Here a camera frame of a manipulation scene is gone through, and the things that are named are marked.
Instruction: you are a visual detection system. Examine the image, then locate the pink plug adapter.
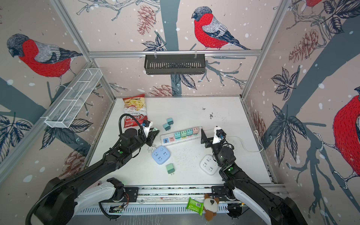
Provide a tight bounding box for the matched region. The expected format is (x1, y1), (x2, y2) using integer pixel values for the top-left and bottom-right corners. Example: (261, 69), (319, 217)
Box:
(193, 127), (199, 134)

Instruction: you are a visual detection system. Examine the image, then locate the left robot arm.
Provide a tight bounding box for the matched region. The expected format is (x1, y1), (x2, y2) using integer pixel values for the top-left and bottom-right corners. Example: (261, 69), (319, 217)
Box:
(25, 121), (160, 225)

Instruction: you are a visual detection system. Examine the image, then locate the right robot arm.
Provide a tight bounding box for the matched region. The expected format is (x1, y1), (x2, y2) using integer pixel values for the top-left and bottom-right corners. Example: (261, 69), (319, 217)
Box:
(201, 127), (307, 225)

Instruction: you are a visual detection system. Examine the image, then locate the white multicolour power strip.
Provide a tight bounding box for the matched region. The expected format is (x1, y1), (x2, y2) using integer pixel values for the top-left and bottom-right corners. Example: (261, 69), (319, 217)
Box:
(160, 127), (202, 146)

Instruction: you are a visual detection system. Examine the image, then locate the white cube power socket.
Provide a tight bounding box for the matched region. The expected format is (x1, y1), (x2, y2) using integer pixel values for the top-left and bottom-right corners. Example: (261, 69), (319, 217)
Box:
(200, 154), (219, 175)

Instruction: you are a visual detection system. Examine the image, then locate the blue cube power socket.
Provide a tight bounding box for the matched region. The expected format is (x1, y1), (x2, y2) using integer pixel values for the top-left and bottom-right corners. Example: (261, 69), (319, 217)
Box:
(151, 146), (170, 165)

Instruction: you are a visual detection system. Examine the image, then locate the red white cassava chips bag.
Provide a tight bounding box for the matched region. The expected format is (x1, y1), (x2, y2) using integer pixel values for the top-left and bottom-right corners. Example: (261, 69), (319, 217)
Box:
(123, 94), (148, 125)

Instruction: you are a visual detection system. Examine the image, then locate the brown white plush toy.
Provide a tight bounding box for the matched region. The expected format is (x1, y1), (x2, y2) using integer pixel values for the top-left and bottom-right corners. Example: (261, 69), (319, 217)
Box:
(203, 194), (219, 221)

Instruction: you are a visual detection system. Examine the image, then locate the green wipes packet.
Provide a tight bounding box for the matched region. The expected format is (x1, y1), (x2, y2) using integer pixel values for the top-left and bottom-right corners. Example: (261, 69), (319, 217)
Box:
(186, 198), (203, 216)

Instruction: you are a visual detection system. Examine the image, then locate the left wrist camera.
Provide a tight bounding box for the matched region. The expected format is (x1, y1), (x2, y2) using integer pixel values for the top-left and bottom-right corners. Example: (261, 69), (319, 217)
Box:
(142, 120), (153, 137)

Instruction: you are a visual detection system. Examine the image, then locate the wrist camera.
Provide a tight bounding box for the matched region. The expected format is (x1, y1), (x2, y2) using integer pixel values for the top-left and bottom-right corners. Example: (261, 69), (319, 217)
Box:
(212, 126), (227, 144)
(142, 120), (153, 137)

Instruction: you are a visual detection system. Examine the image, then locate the white power cable blue cube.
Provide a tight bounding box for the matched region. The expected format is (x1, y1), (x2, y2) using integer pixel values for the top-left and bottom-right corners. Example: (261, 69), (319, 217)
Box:
(148, 144), (157, 153)

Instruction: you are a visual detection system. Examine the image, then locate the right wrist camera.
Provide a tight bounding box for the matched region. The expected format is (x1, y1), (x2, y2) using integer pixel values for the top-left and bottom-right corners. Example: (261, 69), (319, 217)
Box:
(212, 126), (227, 144)

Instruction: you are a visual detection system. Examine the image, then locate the black wire basket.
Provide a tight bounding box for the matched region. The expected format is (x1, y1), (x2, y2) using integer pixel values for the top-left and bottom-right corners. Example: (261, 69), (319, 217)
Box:
(144, 54), (206, 75)

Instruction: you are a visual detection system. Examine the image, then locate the white mesh wall basket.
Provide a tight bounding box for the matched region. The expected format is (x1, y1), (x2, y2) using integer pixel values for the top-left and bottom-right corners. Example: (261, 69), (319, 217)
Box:
(45, 68), (103, 128)

